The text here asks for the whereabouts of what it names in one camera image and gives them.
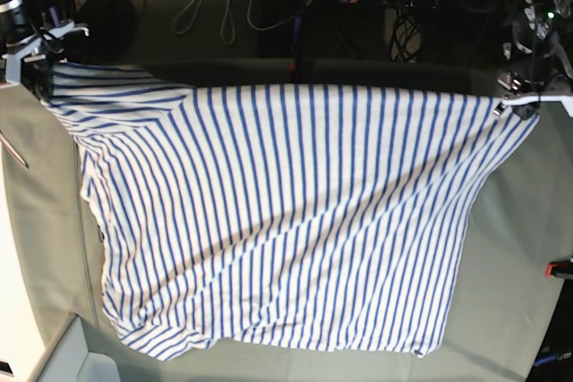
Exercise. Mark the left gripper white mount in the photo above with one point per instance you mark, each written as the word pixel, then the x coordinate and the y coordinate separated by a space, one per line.
pixel 524 97

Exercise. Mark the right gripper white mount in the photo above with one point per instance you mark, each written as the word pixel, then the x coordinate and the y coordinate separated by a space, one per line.
pixel 32 49

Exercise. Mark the blue white striped t-shirt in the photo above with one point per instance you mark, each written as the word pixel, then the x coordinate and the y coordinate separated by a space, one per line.
pixel 315 217

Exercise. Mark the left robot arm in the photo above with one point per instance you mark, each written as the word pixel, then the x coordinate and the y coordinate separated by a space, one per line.
pixel 538 67

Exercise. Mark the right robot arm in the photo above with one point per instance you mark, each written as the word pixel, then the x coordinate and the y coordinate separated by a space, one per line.
pixel 34 34

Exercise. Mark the black round bag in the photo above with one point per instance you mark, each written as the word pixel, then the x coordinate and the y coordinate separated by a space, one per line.
pixel 112 26

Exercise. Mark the red clamp at right edge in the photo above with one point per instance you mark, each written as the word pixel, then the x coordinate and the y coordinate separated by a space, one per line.
pixel 562 269

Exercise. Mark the green table cloth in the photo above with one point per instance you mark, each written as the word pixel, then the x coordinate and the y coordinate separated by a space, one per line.
pixel 51 261

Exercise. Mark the white bin at corner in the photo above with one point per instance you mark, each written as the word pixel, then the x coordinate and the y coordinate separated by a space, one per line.
pixel 68 358

